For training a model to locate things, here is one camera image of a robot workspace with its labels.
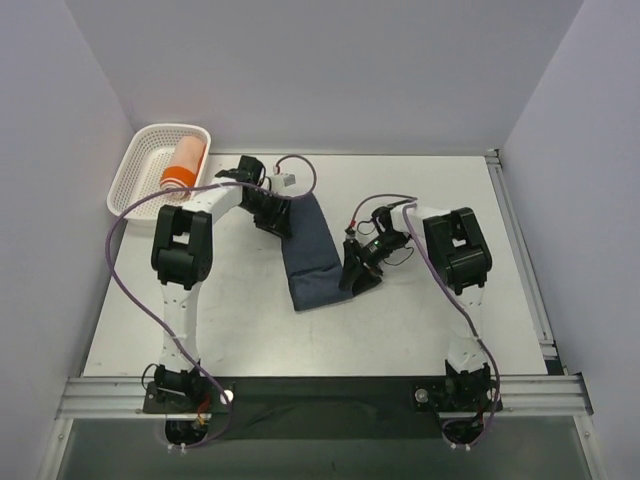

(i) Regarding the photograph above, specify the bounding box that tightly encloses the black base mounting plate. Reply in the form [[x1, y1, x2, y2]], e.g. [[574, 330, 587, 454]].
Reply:
[[142, 376, 503, 444]]

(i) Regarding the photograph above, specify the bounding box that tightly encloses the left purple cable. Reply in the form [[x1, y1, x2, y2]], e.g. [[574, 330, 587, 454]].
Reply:
[[104, 154, 319, 446]]

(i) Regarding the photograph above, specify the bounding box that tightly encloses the white perforated plastic basket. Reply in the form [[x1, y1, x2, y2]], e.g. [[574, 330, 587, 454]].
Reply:
[[106, 123, 211, 216]]

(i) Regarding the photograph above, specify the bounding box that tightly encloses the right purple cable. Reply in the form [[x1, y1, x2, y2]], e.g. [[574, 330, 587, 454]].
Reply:
[[344, 194, 502, 446]]

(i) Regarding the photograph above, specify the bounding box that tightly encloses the rolled orange towel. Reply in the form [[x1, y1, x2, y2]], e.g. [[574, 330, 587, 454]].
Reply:
[[159, 136, 206, 189]]

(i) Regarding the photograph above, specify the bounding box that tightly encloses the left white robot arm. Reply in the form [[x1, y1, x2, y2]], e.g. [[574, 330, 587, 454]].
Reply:
[[151, 155, 296, 412]]

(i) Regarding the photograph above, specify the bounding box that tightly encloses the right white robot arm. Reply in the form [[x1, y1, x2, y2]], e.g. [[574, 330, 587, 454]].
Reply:
[[339, 197, 495, 411]]

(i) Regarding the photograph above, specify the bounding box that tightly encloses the purple cable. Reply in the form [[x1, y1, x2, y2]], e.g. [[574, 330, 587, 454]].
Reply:
[[344, 194, 502, 446], [104, 154, 319, 446]]

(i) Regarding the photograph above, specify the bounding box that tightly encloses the dark blue towel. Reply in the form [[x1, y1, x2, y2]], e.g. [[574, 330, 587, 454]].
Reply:
[[281, 195, 353, 312]]

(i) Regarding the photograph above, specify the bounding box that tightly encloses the aluminium frame rail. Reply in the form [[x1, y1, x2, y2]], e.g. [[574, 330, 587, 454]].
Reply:
[[39, 147, 596, 480]]

